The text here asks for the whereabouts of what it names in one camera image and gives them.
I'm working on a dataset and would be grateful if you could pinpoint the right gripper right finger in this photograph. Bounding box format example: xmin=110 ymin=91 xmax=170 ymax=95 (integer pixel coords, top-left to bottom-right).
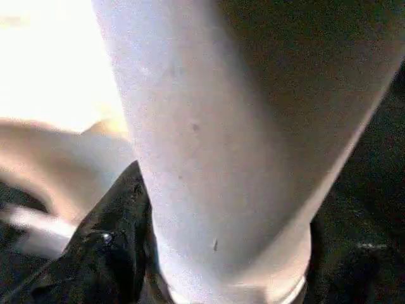
xmin=304 ymin=215 xmax=399 ymax=304

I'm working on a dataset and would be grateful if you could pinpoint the black mat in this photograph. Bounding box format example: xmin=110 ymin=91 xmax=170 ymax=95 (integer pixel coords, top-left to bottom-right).
xmin=0 ymin=57 xmax=405 ymax=304

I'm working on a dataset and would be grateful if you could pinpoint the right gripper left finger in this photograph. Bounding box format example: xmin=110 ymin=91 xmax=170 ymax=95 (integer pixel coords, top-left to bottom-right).
xmin=0 ymin=160 xmax=158 ymax=304

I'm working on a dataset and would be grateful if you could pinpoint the white plastic table leg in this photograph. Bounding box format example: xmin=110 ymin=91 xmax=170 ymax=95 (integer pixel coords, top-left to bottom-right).
xmin=92 ymin=0 xmax=405 ymax=304

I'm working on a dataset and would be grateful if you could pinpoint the white plastic table top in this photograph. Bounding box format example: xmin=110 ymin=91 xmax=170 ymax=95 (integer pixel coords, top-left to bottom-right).
xmin=0 ymin=0 xmax=153 ymax=260

